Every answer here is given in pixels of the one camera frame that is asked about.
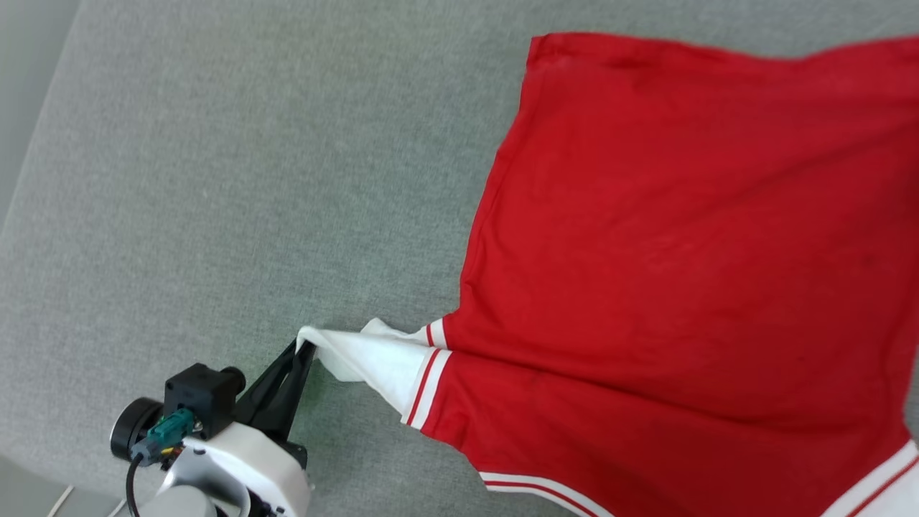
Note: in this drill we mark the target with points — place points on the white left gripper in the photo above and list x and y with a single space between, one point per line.
251 467

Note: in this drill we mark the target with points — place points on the red and white jersey shirt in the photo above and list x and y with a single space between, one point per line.
646 251

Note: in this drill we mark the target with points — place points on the grey fabric sofa cushion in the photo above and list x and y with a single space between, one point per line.
251 179

